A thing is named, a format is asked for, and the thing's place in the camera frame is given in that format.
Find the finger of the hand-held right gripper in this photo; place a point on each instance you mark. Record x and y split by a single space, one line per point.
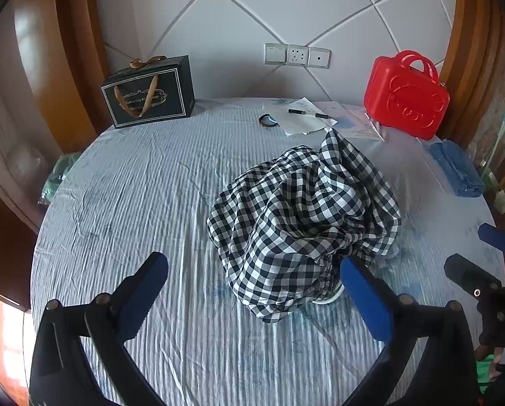
468 275
495 237

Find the green plastic bag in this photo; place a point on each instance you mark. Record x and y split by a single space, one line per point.
55 177

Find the black white checkered garment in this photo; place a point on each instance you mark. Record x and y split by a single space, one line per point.
299 220

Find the white wall power outlet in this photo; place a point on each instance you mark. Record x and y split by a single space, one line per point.
297 55

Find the wooden headboard post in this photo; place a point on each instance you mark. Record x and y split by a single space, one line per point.
472 50
81 50

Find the white wall socket plate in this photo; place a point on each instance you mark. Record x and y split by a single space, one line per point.
319 57

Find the black gift bag gold ribbon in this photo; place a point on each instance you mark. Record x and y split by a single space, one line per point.
151 93

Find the red plastic carry case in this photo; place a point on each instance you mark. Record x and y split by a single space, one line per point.
404 97

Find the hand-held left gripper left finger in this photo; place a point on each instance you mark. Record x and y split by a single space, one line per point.
144 296

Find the blue denim cloth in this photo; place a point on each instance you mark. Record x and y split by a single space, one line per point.
457 169

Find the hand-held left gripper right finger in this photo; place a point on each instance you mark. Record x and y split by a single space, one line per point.
366 300

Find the black marker pen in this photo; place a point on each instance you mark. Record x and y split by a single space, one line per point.
307 113

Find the printed paper sheet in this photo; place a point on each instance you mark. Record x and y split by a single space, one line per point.
358 124

